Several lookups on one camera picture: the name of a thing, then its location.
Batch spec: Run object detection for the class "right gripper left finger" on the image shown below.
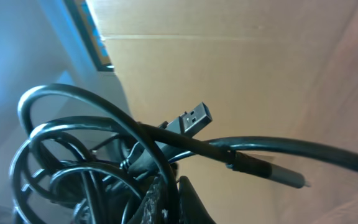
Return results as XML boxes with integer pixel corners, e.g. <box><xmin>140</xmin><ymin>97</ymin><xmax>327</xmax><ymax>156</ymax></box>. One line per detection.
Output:
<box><xmin>127</xmin><ymin>175</ymin><xmax>169</xmax><ymax>224</ymax></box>

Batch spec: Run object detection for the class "framed monitor blue screen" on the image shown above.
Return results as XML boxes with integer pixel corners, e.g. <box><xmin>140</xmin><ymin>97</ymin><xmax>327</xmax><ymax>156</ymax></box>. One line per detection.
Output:
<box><xmin>64</xmin><ymin>0</ymin><xmax>114</xmax><ymax>72</ymax></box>

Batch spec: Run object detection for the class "black usb cable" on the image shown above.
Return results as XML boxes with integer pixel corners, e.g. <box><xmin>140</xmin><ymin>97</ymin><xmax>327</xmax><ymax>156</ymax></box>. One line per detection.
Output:
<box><xmin>8</xmin><ymin>83</ymin><xmax>358</xmax><ymax>224</ymax></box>

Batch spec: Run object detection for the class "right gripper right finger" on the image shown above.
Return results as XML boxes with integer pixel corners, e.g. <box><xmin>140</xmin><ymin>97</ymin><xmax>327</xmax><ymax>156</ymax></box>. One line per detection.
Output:
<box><xmin>179</xmin><ymin>176</ymin><xmax>216</xmax><ymax>224</ymax></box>

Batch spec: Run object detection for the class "cardboard board backdrop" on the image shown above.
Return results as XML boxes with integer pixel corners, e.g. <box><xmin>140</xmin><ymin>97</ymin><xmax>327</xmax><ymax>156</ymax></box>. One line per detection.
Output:
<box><xmin>90</xmin><ymin>0</ymin><xmax>358</xmax><ymax>223</ymax></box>

